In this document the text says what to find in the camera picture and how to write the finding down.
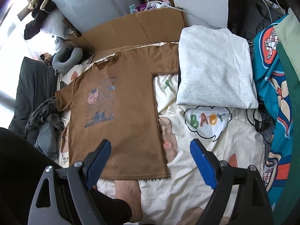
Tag brown cardboard sheet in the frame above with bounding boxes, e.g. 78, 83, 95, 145
70, 8, 186, 60

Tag grey wrapped mattress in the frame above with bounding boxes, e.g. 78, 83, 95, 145
52, 0, 142, 33

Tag blue detergent bottle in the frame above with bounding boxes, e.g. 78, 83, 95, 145
129, 4, 136, 14

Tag black trousers of person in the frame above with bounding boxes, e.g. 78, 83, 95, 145
1, 128, 133, 224

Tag brown graphic t-shirt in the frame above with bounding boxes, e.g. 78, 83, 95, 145
55, 43, 179, 180

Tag small teddy bear toy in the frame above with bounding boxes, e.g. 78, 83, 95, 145
40, 53, 53, 66

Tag grey camouflage jacket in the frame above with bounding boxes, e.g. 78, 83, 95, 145
24, 96, 65, 134

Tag grey neck pillow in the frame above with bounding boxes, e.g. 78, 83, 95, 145
52, 47, 83, 74

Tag green fabric item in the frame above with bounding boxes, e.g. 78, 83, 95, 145
272, 7, 300, 225

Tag teal patterned bag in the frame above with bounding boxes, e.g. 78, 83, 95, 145
252, 20, 293, 208

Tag person bare foot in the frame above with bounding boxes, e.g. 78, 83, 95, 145
114, 180, 142, 222

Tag cream bear print bedsheet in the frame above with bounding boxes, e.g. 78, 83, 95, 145
55, 43, 264, 224

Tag white pillow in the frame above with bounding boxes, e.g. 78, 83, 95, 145
41, 9, 73, 39

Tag dark green pillow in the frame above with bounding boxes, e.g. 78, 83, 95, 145
9, 57, 57, 144

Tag white folded towel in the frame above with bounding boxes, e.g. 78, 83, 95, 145
176, 25, 258, 109

